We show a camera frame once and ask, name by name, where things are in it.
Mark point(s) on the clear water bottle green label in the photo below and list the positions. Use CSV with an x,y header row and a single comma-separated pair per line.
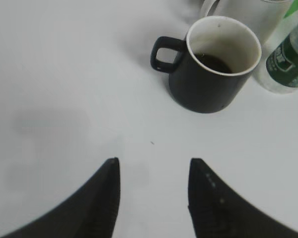
x,y
278,69

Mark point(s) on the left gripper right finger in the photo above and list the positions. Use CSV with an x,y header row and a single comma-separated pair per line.
x,y
217,211

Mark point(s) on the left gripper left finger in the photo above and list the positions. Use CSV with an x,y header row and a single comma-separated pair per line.
x,y
91,212

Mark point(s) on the black mug white interior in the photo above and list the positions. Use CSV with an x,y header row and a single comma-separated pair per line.
x,y
208,68

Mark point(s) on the white ceramic mug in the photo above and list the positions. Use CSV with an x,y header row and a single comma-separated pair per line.
x,y
261,16

